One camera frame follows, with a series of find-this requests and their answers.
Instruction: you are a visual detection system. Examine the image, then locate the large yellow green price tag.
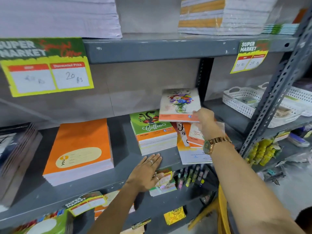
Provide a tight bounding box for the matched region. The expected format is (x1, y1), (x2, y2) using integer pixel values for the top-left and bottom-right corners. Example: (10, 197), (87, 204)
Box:
(0, 37), (95, 98)

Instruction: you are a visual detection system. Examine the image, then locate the stack of green blue notebooks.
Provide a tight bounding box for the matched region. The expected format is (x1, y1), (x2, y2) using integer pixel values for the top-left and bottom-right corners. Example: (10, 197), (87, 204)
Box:
(262, 23), (299, 36)

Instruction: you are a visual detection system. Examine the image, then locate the dark yellow price tag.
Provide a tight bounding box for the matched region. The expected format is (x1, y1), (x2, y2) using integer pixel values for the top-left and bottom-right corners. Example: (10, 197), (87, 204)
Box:
(131, 217), (152, 230)

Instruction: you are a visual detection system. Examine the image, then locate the white notebook with black script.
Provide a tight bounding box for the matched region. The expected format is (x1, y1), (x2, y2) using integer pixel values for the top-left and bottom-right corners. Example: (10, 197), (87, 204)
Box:
(176, 122), (191, 147)

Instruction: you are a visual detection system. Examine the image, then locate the green crayon box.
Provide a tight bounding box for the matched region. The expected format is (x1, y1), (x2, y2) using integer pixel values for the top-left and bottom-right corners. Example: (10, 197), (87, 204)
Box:
(12, 209), (74, 234)

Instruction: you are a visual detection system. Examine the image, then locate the curled yellow green price tag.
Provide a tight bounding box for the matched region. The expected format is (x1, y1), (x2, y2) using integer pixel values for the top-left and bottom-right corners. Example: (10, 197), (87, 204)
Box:
(64, 191), (108, 217)

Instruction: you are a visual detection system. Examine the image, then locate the stack of dark cover notebooks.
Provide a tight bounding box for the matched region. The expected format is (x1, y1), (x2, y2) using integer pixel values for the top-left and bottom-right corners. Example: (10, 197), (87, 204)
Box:
(0, 122), (43, 208)

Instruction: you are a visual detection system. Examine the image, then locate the white plastic lattice basket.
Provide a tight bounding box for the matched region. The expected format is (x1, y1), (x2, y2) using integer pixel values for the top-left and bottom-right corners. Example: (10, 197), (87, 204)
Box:
(222, 86), (305, 128)
(258, 81), (312, 117)

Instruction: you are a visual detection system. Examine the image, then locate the stack of orange spine notebooks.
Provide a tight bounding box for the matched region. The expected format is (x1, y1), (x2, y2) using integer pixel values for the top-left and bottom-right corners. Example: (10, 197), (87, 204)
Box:
(178, 0), (279, 36)

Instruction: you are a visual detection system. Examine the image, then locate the person's right hand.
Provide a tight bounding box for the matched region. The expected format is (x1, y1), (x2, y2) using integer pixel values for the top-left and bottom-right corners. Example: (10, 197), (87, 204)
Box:
(192, 108), (226, 141)

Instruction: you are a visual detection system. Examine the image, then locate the grey metal shelf rack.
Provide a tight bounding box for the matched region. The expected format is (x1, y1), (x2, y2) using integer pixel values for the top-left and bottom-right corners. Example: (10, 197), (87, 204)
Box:
(0, 7), (312, 234)

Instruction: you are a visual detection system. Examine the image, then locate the stack of small notepads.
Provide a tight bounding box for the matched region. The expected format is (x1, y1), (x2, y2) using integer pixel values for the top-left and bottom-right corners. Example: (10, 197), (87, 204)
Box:
(149, 168), (177, 197)

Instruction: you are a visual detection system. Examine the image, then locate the pack of yellow highlighters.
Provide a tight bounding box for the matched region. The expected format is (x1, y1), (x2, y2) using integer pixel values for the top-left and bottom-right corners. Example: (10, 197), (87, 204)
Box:
(244, 138), (281, 166)

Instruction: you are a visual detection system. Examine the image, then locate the orange and white notebook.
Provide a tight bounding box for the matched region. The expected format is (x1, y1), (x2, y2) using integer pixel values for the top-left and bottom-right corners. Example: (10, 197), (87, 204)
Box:
(183, 122), (206, 148)

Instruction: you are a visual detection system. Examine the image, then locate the person's left forearm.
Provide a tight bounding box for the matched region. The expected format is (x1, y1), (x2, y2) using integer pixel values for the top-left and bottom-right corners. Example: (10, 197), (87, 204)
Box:
(87, 182), (147, 234)

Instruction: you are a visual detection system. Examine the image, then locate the yellow plastic chair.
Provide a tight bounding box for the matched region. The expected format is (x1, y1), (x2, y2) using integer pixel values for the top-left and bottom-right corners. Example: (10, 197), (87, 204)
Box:
(187, 185), (232, 234)

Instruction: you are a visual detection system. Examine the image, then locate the gold wristwatch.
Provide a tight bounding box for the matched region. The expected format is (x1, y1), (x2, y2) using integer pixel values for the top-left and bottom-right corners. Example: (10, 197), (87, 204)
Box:
(203, 136), (232, 155)

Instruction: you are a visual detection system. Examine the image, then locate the stack of green cover notebooks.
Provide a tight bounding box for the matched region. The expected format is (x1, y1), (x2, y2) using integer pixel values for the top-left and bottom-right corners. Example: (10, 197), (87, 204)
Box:
(129, 109), (178, 156)

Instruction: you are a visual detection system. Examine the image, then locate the person's left hand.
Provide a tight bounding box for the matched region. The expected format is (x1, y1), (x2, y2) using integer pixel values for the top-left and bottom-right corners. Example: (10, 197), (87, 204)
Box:
(125, 153), (165, 193)

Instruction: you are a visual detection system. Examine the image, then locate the person's right forearm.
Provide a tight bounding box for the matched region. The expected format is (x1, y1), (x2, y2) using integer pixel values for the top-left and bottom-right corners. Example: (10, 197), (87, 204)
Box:
(210, 141), (305, 234)

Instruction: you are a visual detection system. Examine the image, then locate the small yellow green price tag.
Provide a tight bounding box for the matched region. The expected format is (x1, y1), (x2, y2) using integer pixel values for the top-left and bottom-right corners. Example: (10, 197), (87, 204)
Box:
(230, 39), (270, 74)

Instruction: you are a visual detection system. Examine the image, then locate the flower bouquet cover notebook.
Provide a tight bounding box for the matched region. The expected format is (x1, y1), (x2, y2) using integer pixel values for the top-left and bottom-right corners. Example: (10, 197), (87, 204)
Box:
(159, 88), (202, 123)

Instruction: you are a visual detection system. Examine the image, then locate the orange white notebooks pile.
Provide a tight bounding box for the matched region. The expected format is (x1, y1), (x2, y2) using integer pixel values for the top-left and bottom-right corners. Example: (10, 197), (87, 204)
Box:
(94, 190), (136, 220)

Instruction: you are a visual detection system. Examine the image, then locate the blue white stapler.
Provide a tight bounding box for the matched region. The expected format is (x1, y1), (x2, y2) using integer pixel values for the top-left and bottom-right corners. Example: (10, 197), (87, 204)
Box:
(287, 132), (310, 148)

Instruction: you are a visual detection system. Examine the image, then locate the stack of white paper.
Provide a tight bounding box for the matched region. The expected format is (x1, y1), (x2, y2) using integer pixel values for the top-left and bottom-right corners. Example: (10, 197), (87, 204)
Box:
(0, 0), (123, 39)

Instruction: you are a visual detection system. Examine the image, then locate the stack of orange cover notebooks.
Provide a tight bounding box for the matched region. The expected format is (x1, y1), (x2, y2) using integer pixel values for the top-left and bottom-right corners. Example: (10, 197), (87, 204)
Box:
(42, 118), (115, 187)

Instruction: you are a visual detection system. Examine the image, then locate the row of coloured pens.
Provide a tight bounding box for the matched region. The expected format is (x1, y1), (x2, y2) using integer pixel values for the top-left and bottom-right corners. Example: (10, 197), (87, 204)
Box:
(176, 164), (210, 190)

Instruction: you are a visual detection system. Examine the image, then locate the yellow patterned packet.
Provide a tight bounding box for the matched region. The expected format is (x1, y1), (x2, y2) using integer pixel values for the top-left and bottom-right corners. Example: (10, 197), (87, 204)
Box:
(163, 206), (186, 226)

